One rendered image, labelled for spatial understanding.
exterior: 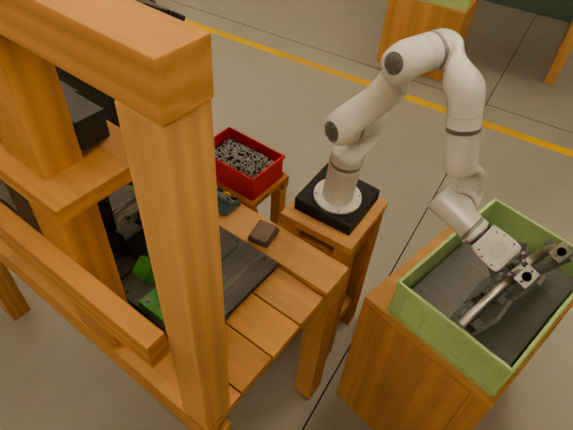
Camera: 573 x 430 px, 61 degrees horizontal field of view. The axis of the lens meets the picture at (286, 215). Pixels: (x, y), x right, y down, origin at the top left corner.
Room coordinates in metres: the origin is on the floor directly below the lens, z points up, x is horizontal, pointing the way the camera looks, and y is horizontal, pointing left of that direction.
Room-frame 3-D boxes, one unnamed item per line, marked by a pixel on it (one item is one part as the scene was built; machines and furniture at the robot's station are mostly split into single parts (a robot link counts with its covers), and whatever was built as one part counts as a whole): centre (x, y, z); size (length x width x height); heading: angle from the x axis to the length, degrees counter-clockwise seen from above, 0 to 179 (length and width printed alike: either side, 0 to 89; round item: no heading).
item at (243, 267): (1.18, 0.59, 0.89); 1.10 x 0.42 x 0.02; 56
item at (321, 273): (1.41, 0.43, 0.82); 1.50 x 0.14 x 0.15; 56
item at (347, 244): (1.40, -0.19, 0.83); 0.32 x 0.32 x 0.04; 60
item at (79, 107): (0.84, 0.47, 1.59); 0.15 x 0.07 x 0.07; 56
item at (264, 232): (1.17, 0.08, 0.91); 0.10 x 0.08 x 0.03; 157
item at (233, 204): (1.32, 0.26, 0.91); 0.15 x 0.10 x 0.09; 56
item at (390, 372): (1.09, -0.72, 0.39); 0.68 x 0.52 x 0.79; 136
